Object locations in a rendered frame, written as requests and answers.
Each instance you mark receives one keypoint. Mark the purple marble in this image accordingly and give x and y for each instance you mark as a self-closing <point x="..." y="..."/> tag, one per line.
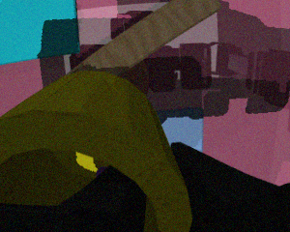
<point x="100" y="170"/>

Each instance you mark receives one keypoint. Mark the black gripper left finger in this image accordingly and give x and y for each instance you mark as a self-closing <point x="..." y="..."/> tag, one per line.
<point x="110" y="203"/>

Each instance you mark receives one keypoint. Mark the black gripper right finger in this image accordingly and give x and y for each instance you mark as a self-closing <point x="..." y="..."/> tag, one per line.
<point x="224" y="199"/>

